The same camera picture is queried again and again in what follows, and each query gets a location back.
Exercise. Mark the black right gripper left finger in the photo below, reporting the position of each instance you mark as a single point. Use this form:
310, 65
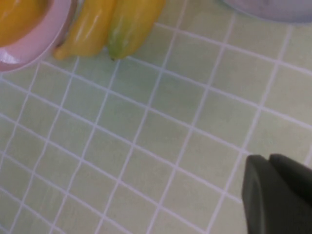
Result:
275, 207

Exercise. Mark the yellow mango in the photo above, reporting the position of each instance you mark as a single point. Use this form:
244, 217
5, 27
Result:
19, 19

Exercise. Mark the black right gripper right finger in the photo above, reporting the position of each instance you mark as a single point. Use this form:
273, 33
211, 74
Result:
295, 168

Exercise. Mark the pink round plate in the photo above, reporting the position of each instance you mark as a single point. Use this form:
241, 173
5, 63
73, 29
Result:
41, 36

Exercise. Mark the blue-grey round plate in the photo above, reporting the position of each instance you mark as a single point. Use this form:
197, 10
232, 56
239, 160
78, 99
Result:
268, 12

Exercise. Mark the yellow banana with yellow stem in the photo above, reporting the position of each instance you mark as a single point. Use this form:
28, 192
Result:
90, 31

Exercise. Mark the yellow banana with green end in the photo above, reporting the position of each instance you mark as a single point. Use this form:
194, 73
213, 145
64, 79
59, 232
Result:
131, 31

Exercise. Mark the green checked tablecloth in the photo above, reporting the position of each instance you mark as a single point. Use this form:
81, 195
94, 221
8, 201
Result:
146, 146

